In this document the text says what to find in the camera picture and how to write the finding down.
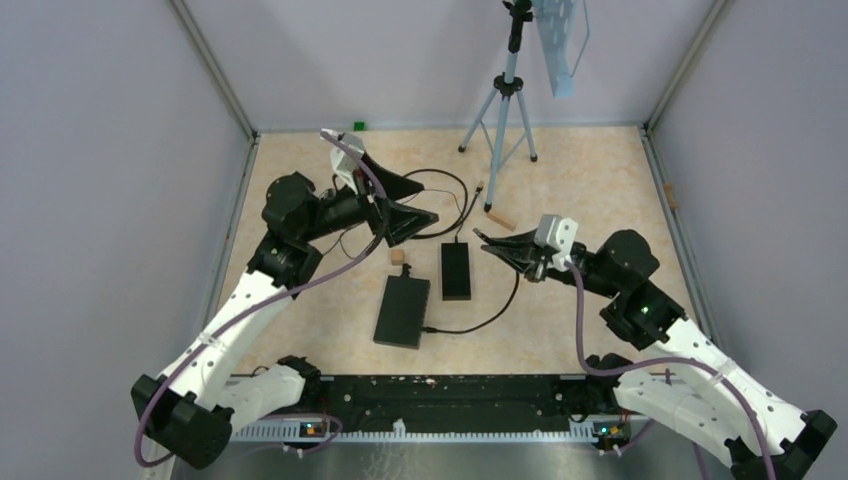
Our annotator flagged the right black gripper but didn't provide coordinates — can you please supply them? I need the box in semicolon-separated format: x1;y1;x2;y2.
482;227;621;299

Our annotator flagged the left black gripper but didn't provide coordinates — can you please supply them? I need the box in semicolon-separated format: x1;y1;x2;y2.
301;152;439;246

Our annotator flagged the black power adapter with cord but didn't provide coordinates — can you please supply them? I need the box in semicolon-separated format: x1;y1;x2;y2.
317;188;468;263

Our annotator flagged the black network switch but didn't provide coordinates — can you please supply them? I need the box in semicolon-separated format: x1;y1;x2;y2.
373;275;431;350
440;241;472;301

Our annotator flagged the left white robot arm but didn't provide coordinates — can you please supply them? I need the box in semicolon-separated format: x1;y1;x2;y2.
131;154;438;469

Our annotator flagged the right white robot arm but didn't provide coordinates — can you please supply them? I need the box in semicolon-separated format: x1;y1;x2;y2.
482;229;837;479

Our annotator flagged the long wooden block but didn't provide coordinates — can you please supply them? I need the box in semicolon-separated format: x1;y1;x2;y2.
486;209;517;231

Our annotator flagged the perforated white panel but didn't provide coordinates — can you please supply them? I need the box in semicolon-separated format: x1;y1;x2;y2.
532;0;591;99

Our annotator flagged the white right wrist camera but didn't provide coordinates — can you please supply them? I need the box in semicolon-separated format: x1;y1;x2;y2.
535;214;579;272

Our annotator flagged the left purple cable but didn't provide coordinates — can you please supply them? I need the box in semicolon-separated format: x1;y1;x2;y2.
134;129;389;469

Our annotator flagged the wooden cube near switch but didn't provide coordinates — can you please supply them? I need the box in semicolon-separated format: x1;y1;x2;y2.
389;249;406;266

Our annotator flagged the black coiled ethernet cable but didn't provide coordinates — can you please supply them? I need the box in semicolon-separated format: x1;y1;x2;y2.
397;168;486;241

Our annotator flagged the wooden block on frame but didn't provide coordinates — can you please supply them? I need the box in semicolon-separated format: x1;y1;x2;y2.
663;183;679;212

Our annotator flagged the silver camera tripod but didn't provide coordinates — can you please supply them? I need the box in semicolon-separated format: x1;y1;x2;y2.
457;0;539;213

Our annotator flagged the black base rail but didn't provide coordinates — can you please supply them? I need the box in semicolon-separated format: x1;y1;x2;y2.
299;374;621;434

